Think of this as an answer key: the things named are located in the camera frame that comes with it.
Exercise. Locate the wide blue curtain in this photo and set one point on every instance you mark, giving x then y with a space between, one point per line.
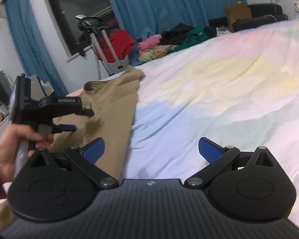
164 5

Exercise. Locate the beige patterned cloth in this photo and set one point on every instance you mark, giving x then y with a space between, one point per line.
154 52

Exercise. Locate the black sofa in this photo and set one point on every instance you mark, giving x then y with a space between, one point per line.
264 10

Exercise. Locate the white printed cloth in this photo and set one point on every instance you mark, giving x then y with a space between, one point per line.
223 31

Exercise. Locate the dark window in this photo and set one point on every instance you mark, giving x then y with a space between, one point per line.
72 10

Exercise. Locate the green garment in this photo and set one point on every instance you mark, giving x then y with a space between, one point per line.
191 38

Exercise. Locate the pastel tie-dye bed blanket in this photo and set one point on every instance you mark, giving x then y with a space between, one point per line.
214 92

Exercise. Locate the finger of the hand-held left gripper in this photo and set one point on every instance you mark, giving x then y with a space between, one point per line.
64 104
64 128

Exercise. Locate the brown paper bag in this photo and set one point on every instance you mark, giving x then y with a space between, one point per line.
238 13

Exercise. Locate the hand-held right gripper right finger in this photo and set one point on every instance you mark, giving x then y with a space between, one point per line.
209 149

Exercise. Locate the tan trousers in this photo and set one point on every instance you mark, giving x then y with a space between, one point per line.
114 109

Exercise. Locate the wavy-framed mirror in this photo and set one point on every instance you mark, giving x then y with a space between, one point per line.
0 87

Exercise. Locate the black clothes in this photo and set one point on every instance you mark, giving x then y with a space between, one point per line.
177 33

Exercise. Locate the narrow blue curtain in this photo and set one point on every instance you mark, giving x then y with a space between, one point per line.
27 42

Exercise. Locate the silver tripod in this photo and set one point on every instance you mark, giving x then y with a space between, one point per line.
109 54

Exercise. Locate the pink cloth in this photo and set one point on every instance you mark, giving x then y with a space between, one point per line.
149 42

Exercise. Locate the red cloth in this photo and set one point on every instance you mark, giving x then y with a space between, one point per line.
118 43

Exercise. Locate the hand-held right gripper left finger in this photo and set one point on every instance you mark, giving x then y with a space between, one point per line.
94 149

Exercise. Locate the person's left hand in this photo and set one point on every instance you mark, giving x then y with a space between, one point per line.
5 151

